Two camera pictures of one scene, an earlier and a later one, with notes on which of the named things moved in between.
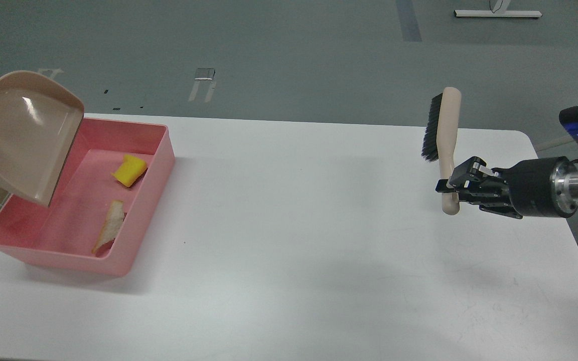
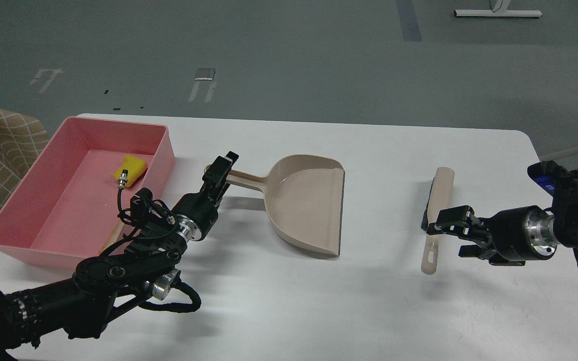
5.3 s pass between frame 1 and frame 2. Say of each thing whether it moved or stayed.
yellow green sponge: stayed
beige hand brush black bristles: moved
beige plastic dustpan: moved
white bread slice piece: moved
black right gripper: moved
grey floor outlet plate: stayed
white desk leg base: stayed
